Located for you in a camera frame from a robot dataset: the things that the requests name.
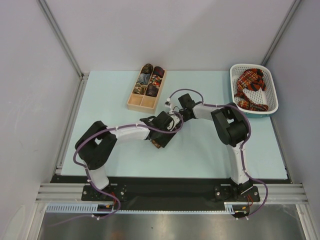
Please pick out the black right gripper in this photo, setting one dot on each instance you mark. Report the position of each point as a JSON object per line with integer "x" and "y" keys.
{"x": 188, "y": 104}

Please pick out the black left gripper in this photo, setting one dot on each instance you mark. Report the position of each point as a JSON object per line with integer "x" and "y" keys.
{"x": 163, "y": 141}

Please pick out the brown floral tie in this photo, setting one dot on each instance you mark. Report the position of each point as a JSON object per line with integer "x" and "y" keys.
{"x": 157, "y": 145}

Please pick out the wooden compartment box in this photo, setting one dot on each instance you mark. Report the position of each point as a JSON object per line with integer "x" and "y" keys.
{"x": 144, "y": 103}

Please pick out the red plaid tie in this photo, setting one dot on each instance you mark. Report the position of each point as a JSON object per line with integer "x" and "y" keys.
{"x": 242, "y": 83}

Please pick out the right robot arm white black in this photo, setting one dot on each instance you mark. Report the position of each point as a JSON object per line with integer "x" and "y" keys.
{"x": 233, "y": 130}

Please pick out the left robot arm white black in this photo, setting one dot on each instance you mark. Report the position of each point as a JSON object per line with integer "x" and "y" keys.
{"x": 96, "y": 145}

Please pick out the rolled dark purple tie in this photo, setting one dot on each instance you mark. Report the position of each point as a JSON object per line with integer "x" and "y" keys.
{"x": 152, "y": 90}

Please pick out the rolled green camouflage tie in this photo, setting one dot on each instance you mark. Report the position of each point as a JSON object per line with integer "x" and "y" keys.
{"x": 139, "y": 89}

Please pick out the rolled colourful patterned tie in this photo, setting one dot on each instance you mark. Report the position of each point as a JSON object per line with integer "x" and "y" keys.
{"x": 155, "y": 80}

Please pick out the rolled blue grey tie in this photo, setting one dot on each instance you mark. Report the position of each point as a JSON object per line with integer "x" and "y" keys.
{"x": 143, "y": 78}

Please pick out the rolled dark red tie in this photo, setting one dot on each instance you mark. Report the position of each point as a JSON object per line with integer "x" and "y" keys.
{"x": 158, "y": 71}

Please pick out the rolled camouflage tie top left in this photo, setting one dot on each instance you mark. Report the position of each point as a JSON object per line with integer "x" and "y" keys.
{"x": 147, "y": 69}

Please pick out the red navy striped tie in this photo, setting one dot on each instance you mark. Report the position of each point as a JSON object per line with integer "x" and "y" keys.
{"x": 257, "y": 84}

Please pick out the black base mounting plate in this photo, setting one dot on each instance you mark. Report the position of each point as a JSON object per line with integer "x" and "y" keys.
{"x": 172, "y": 194}

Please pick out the white teal plastic basket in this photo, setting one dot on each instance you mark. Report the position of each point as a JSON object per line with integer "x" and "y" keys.
{"x": 267, "y": 97}

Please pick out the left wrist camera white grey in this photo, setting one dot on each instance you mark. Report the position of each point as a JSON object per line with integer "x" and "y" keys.
{"x": 175, "y": 120}

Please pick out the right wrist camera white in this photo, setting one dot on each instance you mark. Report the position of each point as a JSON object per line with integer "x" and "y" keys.
{"x": 168, "y": 104}

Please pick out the left aluminium side rail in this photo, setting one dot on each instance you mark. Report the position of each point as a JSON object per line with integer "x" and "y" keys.
{"x": 63, "y": 148}

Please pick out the white slotted cable duct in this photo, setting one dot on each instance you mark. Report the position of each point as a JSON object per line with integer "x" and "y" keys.
{"x": 106, "y": 208}

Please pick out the aluminium front rail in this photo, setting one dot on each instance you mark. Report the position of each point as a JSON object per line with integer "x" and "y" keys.
{"x": 72, "y": 192}

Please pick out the right aluminium corner post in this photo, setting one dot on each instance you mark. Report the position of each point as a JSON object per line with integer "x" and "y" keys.
{"x": 293, "y": 9}

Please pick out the aluminium corner post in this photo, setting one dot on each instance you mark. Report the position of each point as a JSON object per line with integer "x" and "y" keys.
{"x": 293, "y": 9}
{"x": 53, "y": 23}

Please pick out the left aluminium corner post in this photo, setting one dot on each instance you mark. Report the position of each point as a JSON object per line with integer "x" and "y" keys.
{"x": 53, "y": 23}

